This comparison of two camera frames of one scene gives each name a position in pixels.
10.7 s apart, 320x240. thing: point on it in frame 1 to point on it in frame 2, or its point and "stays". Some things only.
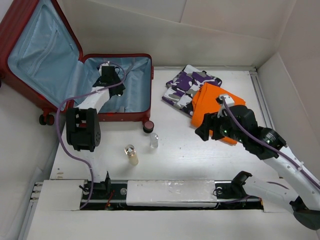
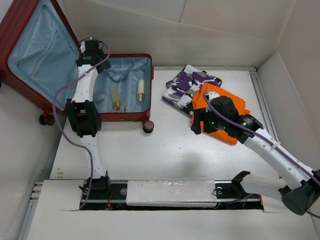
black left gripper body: (119, 88) to (105, 67)
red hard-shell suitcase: (41, 57) stays
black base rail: (112, 195) stays
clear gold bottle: (130, 150) to (141, 89)
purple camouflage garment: (180, 89) stays
